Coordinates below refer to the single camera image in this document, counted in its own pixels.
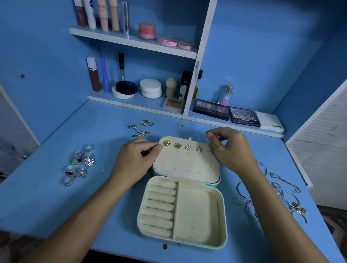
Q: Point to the person's left hand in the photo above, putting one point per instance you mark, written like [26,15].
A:
[131,161]

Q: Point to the person's right hand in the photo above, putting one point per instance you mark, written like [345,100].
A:
[233,151]

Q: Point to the small silver stud earring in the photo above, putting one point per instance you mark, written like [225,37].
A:
[209,149]

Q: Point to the pile of small earrings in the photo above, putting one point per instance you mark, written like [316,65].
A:
[141,133]

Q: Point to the green stud earring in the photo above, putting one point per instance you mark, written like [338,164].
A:
[166,143]
[177,145]

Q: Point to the pile of silver rings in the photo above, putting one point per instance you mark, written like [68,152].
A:
[89,160]

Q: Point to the cream jewellery box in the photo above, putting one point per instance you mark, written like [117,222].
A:
[192,217]

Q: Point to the person's left forearm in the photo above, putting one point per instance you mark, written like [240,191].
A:
[77,226]

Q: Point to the person's right forearm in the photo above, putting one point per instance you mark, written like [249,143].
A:
[289,232]

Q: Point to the white flat box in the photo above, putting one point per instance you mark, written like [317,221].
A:
[270,122]

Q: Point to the black lettered eyeshadow palette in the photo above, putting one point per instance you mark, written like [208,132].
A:
[244,116]

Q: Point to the dark eyeshadow palette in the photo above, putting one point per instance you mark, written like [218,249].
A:
[210,109]

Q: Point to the small pink perfume bottle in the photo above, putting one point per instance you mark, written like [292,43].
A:
[225,96]

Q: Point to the square brown powder compact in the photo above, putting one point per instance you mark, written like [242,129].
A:
[173,104]

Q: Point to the white bowl black inside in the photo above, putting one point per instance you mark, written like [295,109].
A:
[125,89]

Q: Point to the thin dark cosmetic bottle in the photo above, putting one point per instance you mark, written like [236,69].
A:
[197,85]

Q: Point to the white round cream jar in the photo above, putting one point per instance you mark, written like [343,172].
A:
[151,87]

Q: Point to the black cosmetic bottle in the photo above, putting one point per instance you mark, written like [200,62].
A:
[185,85]

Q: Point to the beige makeup sponge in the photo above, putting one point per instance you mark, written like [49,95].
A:
[171,85]

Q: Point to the blue cosmetic tube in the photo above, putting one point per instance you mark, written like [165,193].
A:
[105,75]

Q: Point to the brown lipstick tube white cap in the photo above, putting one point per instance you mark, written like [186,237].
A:
[94,76]

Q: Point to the black makeup brush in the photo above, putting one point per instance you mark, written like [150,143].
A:
[122,64]

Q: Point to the white slatted cabinet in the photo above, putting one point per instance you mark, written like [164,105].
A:
[333,154]

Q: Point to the pink flat compact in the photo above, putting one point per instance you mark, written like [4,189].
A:
[186,45]
[167,42]

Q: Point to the white shelf unit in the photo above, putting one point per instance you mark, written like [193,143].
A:
[205,28]

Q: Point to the white framed marbled panel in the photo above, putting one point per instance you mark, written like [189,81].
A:
[6,140]

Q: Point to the pink round jar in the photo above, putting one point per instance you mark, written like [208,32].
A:
[147,30]

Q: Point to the short beige cosmetic tube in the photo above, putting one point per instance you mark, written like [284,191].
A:
[114,10]

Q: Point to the white tube blue label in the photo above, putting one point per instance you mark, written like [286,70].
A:
[89,12]

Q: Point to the tall beige cosmetic tube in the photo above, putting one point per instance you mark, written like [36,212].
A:
[102,9]

